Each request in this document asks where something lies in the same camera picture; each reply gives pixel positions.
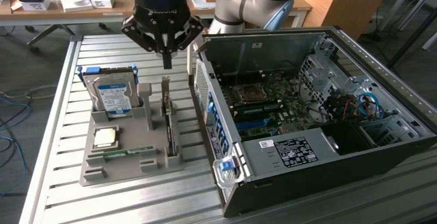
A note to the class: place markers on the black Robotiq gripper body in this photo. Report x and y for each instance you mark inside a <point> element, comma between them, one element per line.
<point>161,4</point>

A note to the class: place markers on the Nvidia graphics card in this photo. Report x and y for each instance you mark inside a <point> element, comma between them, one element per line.
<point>169,126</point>

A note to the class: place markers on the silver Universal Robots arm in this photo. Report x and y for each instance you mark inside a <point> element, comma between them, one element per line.
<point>236,4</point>

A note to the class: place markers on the white paper stack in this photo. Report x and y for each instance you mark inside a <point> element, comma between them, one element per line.
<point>201,1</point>

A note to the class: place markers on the small white box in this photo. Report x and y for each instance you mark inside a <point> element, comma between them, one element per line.
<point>102,2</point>

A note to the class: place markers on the white box with tape roll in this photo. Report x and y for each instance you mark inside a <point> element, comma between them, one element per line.
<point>77,8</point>

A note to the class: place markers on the hard disk with blue caddy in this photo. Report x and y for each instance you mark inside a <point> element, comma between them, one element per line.
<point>114,98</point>

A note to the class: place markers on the CPU socket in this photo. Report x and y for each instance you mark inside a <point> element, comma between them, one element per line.
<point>251,92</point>

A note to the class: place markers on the wooden office desk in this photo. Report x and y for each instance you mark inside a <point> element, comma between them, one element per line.
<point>41,14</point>
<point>304,4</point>

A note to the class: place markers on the white box with black lid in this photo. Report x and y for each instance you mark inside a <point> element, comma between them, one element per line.
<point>35,5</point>

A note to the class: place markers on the RAM stick with label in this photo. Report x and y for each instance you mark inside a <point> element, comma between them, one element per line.
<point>256,109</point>

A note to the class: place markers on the grey printed parts rack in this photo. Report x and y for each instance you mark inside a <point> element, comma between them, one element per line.
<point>137,134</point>

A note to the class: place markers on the blue expansion slot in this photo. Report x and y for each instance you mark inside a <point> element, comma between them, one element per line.
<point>255,124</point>

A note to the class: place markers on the CPU chip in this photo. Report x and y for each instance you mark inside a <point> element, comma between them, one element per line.
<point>105,137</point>

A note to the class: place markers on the green RAM stick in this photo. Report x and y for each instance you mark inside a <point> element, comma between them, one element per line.
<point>120,153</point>

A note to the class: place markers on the wooden cabinet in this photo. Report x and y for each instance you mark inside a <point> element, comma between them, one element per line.
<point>359,4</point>

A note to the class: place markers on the blue release latch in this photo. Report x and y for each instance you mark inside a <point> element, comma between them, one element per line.
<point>228,165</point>

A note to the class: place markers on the grey power supply unit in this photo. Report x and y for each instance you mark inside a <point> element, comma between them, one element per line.
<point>267,157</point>

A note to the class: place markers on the black metal pole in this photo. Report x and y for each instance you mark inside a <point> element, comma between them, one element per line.
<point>411,42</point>

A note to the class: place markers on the open black PC case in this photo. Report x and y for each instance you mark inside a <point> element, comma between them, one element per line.
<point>308,190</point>

